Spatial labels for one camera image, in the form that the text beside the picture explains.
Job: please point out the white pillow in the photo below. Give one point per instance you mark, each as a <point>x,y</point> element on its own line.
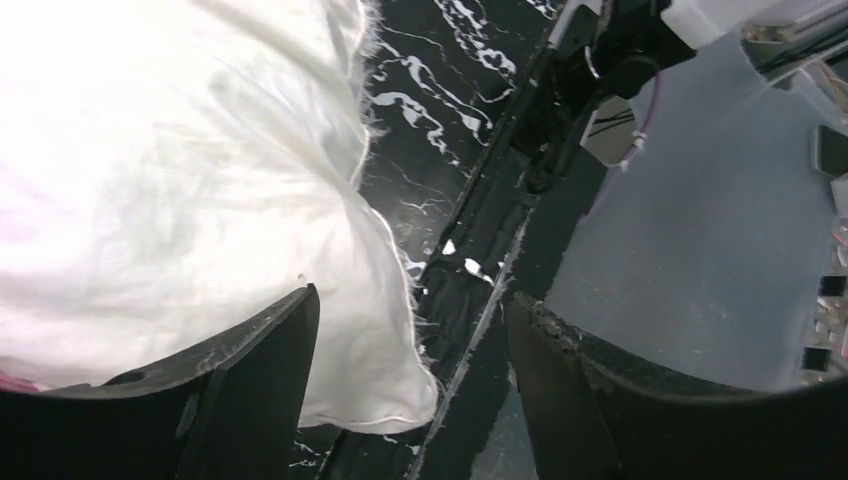
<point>171,168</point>

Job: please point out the pink pillowcase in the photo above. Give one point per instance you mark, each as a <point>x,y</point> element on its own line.
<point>12,384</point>

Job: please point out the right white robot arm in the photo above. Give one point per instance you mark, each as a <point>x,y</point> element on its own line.
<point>699,23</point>

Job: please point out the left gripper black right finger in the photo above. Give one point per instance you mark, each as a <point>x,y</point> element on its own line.
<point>596,411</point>

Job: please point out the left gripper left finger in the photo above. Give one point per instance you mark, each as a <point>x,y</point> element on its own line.
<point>225,408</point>

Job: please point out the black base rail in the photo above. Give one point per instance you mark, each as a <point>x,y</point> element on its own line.
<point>445,83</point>

